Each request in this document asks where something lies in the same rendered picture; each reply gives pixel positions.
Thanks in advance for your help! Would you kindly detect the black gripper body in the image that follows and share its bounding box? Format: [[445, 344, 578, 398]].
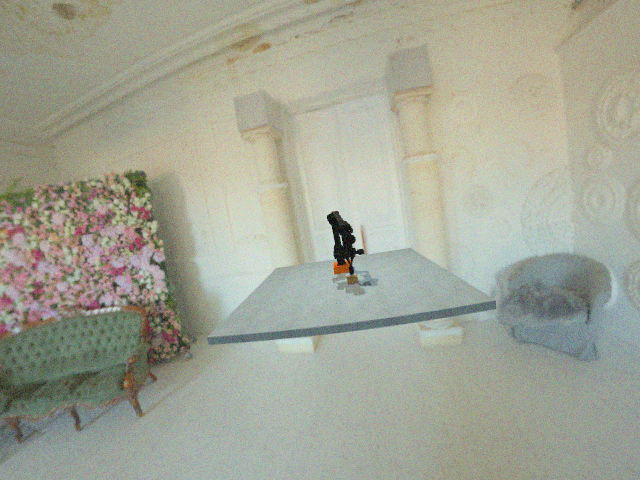
[[334, 244, 364, 259]]

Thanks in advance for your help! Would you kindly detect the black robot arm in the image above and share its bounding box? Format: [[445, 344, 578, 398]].
[[327, 211, 356, 266]]

